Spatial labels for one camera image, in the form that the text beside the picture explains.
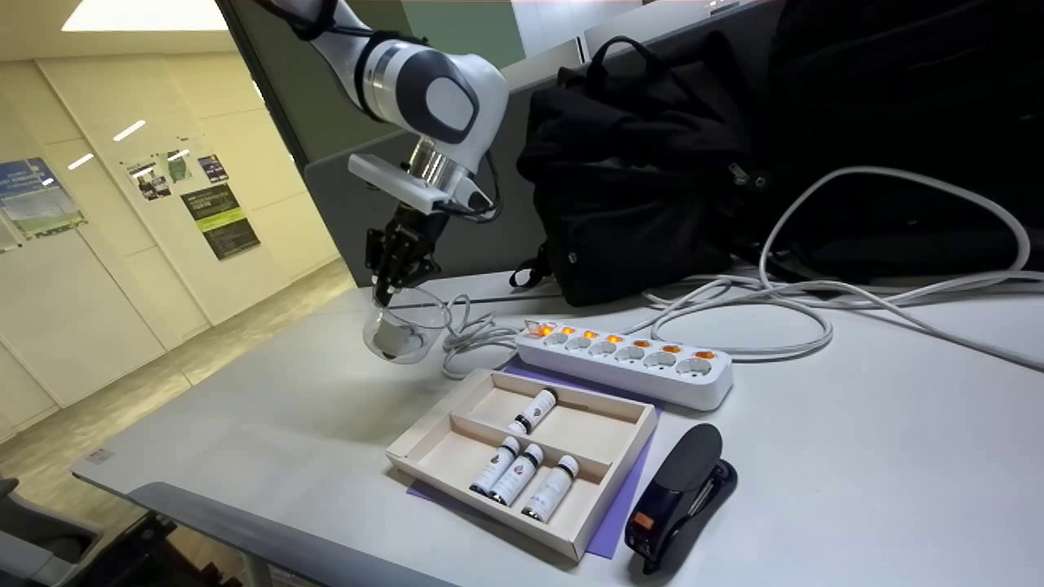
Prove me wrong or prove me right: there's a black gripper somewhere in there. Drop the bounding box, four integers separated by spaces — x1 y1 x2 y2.
366 205 447 308

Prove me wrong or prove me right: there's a black stapler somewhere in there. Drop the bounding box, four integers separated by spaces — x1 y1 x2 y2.
628 425 738 575

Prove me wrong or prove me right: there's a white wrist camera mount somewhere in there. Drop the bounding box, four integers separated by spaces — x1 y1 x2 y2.
349 155 497 219

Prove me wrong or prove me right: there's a white power strip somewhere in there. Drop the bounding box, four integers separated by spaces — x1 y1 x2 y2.
517 323 735 411

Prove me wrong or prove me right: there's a grey cable bundle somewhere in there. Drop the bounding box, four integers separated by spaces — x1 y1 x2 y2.
390 288 526 385

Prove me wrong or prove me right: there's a white bottle lower compartment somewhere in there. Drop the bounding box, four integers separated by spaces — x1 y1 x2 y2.
509 390 557 435

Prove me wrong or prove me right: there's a white power cable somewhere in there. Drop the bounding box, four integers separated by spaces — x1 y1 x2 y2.
641 164 1044 366

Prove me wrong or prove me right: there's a white bottle far left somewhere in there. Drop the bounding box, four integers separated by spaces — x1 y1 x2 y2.
526 456 578 523

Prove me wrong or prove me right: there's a wooden divided tray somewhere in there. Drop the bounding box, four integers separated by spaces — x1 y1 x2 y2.
386 368 664 566

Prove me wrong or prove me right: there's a black backpack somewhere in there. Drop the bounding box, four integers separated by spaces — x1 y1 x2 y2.
512 33 763 308

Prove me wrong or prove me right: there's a grey desk partition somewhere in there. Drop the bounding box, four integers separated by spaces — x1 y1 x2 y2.
212 0 763 288

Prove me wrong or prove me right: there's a white bottle right of middle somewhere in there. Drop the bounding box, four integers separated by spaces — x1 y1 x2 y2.
469 437 523 495

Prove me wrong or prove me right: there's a small white bottle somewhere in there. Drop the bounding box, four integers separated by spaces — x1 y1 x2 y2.
372 323 407 359

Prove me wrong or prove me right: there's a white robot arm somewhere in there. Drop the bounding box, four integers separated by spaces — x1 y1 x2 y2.
259 0 509 308

